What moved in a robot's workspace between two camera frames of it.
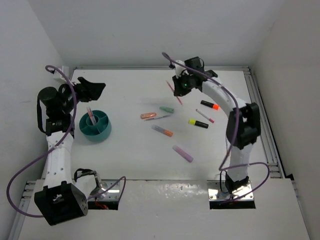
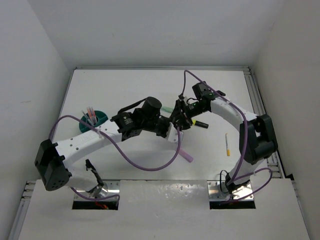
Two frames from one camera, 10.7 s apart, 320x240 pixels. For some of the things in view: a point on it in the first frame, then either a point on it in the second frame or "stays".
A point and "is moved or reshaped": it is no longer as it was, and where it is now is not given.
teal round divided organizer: (98, 131) stays
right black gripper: (178, 90) -> (179, 115)
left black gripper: (92, 91) -> (167, 121)
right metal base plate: (215, 192) stays
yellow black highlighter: (194, 122) stays
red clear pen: (173, 91) -> (90, 115)
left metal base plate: (113, 194) stays
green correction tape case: (170, 110) stays
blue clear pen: (91, 116) -> (86, 116)
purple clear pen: (156, 118) is moved or reshaped
